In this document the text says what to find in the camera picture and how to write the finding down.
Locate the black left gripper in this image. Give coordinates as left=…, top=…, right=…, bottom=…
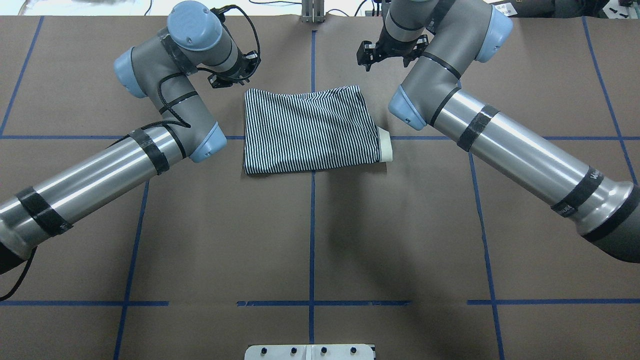
left=207, top=50, right=261, bottom=89

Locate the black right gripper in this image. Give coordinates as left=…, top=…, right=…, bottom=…
left=356, top=30, right=429, bottom=72

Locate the navy white striped polo shirt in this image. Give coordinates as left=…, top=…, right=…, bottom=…
left=244, top=85, right=393, bottom=175

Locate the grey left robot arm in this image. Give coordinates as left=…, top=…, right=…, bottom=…
left=0, top=0, right=261, bottom=273

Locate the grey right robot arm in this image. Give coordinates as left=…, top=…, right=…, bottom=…
left=356, top=0, right=640, bottom=264

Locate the black device with label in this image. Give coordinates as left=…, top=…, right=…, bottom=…
left=486, top=0, right=556, bottom=18

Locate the aluminium frame post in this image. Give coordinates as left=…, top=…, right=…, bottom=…
left=300, top=0, right=326, bottom=24

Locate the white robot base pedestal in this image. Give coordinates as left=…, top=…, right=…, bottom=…
left=244, top=343, right=377, bottom=360

